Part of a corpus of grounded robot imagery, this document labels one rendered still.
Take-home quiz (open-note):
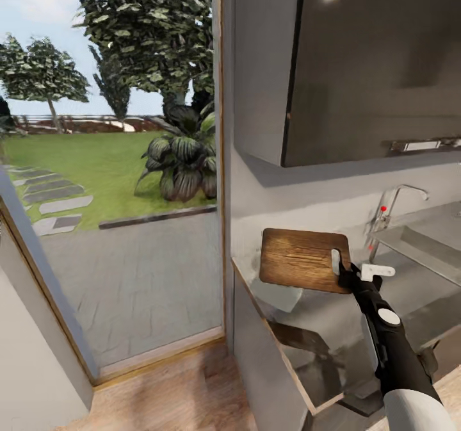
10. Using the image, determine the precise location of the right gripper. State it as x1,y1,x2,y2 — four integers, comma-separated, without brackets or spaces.
338,262,382,301

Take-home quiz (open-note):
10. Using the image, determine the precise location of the cutting board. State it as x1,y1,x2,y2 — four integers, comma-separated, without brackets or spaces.
259,228,353,295

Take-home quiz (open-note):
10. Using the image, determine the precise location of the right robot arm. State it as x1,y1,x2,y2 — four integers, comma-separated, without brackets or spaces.
338,262,457,431

